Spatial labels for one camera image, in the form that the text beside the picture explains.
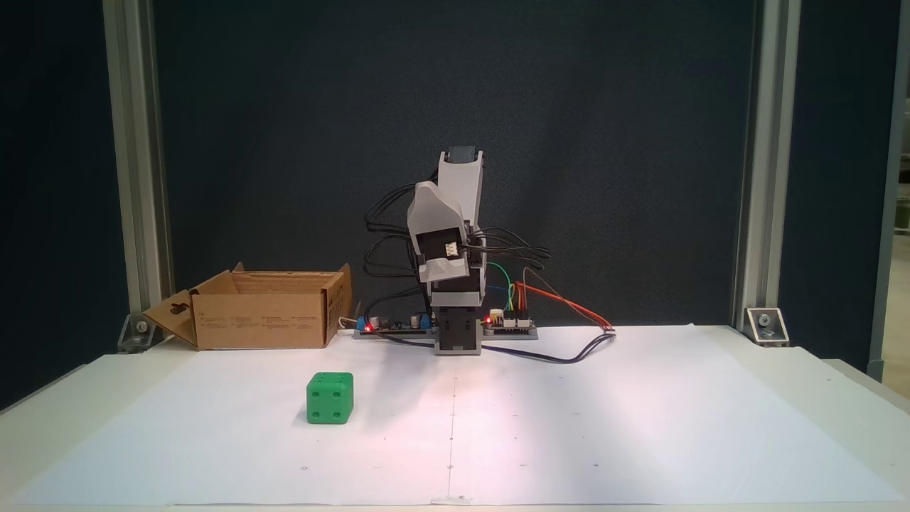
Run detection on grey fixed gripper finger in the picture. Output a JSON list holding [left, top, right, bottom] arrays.
[[407, 181, 467, 236]]

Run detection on green dice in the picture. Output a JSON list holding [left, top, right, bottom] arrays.
[[306, 372, 354, 425]]

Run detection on circuit board with blue parts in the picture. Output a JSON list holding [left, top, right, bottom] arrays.
[[353, 311, 435, 340]]

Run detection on circuit board with white connector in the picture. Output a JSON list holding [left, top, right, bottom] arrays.
[[482, 309, 540, 341]]

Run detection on brown cardboard box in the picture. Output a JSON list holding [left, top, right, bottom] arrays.
[[142, 262, 353, 351]]

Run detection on green wire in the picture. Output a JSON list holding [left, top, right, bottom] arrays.
[[486, 262, 515, 312]]

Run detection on black arm wire bundle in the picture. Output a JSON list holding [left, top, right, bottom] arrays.
[[363, 167, 552, 315]]

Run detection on orange red wires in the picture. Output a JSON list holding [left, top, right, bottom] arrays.
[[513, 280, 616, 334]]

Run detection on dark cable on table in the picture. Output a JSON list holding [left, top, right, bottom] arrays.
[[370, 329, 617, 365]]

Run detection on aluminium profile post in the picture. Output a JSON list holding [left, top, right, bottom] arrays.
[[102, 0, 176, 343], [732, 0, 802, 335]]

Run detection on metal corner bracket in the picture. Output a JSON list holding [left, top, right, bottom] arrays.
[[117, 311, 173, 354], [744, 306, 791, 348]]

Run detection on slim grey metal post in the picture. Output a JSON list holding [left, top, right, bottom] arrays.
[[866, 0, 910, 383]]

